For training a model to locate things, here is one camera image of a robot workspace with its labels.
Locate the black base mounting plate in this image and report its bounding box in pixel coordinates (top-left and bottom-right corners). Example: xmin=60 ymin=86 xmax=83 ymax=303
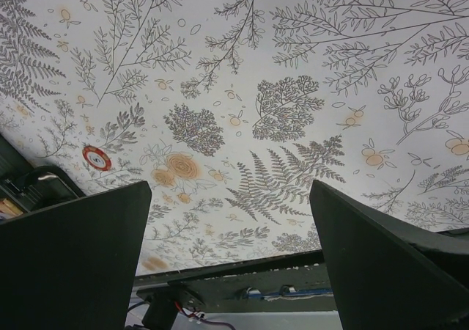
xmin=131 ymin=250 xmax=337 ymax=329

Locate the red Texas Holdem card deck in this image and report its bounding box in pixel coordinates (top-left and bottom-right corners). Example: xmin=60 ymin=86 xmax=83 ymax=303
xmin=0 ymin=198 xmax=23 ymax=220

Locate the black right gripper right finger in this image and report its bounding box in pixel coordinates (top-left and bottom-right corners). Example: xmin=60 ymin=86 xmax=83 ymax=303
xmin=310 ymin=180 xmax=468 ymax=329

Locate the floral patterned table mat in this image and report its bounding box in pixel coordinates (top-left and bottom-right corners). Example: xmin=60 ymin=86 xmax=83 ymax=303
xmin=1 ymin=0 xmax=468 ymax=275

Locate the black poker set case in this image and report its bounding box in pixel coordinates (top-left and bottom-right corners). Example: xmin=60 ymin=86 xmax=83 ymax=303
xmin=1 ymin=138 xmax=86 ymax=215

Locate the red 5 poker chip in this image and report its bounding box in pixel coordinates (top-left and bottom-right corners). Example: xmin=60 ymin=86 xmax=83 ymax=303
xmin=82 ymin=145 xmax=112 ymax=172

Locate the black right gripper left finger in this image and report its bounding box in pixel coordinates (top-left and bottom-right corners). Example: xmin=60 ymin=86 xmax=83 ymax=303
xmin=1 ymin=181 xmax=152 ymax=329

